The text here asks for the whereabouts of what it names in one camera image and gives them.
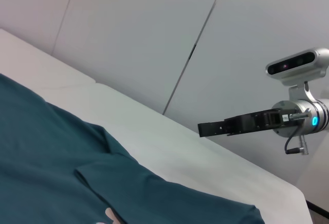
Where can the silver right arm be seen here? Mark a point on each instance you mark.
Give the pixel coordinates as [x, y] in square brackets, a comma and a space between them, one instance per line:
[308, 121]

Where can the teal blue printed t-shirt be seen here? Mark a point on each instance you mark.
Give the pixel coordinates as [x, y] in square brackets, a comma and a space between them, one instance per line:
[77, 170]

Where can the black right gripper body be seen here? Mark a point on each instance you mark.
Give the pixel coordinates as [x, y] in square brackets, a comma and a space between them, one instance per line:
[262, 121]

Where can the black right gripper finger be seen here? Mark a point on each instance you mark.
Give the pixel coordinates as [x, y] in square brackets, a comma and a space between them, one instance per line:
[210, 129]

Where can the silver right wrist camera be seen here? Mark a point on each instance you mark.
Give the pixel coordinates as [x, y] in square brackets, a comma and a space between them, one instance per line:
[295, 66]

